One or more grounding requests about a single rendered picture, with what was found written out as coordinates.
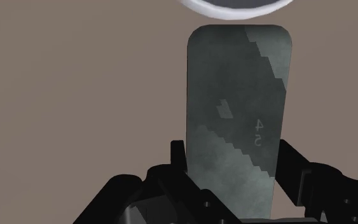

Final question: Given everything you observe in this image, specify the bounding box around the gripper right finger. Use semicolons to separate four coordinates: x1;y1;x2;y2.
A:
274;139;358;224

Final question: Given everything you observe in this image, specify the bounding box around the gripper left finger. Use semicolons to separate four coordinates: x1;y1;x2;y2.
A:
72;140;242;224

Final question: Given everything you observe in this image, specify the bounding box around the dark grey phone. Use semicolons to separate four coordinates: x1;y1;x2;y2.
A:
186;24;293;220

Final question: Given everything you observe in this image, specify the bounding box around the white round bowl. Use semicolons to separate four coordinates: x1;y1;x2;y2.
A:
178;0;294;21

